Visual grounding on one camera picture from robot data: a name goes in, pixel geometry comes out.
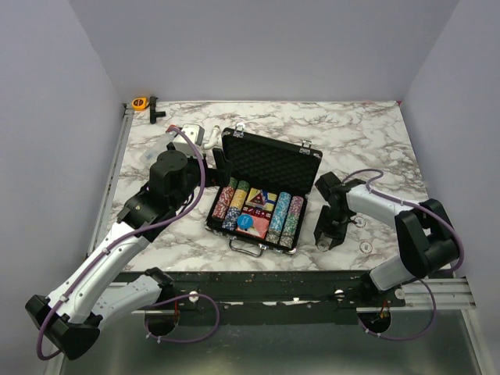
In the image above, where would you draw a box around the black poker chip case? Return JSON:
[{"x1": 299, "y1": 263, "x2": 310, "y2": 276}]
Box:
[{"x1": 205, "y1": 128, "x2": 323, "y2": 255}]

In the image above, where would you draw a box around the orange tape measure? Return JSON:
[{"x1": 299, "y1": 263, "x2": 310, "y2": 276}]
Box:
[{"x1": 131, "y1": 97, "x2": 150, "y2": 112}]

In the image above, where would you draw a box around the white red poker chip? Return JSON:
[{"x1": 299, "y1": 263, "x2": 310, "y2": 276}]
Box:
[
  {"x1": 353, "y1": 216, "x2": 366, "y2": 228},
  {"x1": 359, "y1": 241, "x2": 373, "y2": 254},
  {"x1": 317, "y1": 241, "x2": 329, "y2": 252}
]

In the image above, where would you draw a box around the boxed card deck in case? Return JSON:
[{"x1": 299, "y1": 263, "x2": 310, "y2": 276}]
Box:
[{"x1": 245, "y1": 187, "x2": 277, "y2": 211}]

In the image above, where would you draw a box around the red dice row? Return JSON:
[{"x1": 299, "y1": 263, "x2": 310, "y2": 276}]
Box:
[{"x1": 248, "y1": 207, "x2": 272, "y2": 220}]

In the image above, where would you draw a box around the white pipe fitting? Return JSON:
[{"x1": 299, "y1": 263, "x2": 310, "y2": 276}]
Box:
[{"x1": 202, "y1": 125, "x2": 221, "y2": 150}]

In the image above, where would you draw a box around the blue small blind button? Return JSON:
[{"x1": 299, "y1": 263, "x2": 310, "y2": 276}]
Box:
[{"x1": 237, "y1": 213, "x2": 254, "y2": 231}]

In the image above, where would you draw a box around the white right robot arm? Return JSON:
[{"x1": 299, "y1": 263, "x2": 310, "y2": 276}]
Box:
[{"x1": 314, "y1": 170, "x2": 464, "y2": 306}]

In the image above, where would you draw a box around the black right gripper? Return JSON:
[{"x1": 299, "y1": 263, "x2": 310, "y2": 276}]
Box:
[{"x1": 313, "y1": 205, "x2": 350, "y2": 248}]

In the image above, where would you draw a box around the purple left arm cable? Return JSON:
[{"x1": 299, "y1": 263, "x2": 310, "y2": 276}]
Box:
[{"x1": 35, "y1": 127, "x2": 222, "y2": 360}]

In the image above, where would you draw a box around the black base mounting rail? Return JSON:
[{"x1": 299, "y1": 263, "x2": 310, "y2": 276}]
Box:
[{"x1": 143, "y1": 267, "x2": 405, "y2": 326}]

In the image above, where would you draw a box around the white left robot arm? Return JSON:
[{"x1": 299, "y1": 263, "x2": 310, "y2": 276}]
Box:
[{"x1": 25, "y1": 148, "x2": 232, "y2": 361}]

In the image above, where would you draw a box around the clear plastic organizer box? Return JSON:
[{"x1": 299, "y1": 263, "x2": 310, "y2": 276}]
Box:
[{"x1": 140, "y1": 132, "x2": 176, "y2": 168}]

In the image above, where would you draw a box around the red playing card deck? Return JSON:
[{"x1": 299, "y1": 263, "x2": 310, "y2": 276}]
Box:
[{"x1": 236, "y1": 216, "x2": 270, "y2": 239}]

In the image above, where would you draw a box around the black T-shaped tool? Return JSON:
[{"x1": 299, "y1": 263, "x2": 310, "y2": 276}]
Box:
[{"x1": 149, "y1": 96, "x2": 166, "y2": 124}]

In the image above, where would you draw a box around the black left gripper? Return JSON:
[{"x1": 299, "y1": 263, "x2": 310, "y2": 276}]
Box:
[{"x1": 171, "y1": 147, "x2": 232, "y2": 211}]

